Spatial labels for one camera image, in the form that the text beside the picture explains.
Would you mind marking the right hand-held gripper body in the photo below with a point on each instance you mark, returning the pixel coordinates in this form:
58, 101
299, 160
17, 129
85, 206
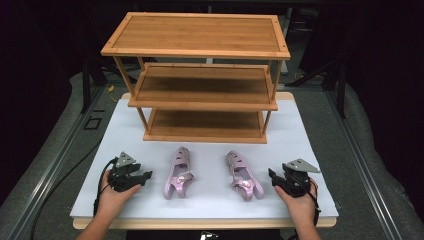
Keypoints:
296, 181

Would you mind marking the person's left hand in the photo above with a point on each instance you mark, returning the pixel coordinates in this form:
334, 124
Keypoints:
113, 201

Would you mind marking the white table mat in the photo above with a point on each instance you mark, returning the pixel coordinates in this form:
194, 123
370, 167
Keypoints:
213, 206

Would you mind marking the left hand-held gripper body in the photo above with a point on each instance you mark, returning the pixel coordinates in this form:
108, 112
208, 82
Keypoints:
121, 178

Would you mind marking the black metal stand leg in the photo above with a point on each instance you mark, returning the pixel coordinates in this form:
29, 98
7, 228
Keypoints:
86, 86

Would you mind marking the small yellow tag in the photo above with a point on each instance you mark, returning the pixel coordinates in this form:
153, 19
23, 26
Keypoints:
111, 89

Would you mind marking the metal floor rail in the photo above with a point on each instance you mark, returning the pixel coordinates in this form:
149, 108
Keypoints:
46, 176
363, 166

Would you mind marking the person's right hand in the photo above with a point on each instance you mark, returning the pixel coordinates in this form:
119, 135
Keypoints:
301, 210

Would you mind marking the three-tier wooden shoe rack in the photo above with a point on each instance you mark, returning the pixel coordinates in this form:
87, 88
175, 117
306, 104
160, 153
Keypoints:
200, 33

